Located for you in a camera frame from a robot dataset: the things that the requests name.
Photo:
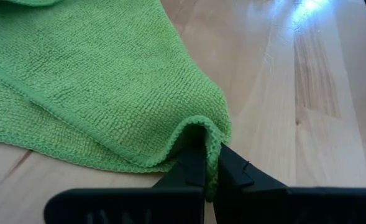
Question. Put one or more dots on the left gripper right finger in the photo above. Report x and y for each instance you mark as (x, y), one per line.
(263, 205)

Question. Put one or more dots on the green microfiber towel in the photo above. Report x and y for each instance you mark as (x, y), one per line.
(108, 77)

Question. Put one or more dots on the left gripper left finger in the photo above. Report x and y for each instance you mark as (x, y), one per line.
(154, 205)

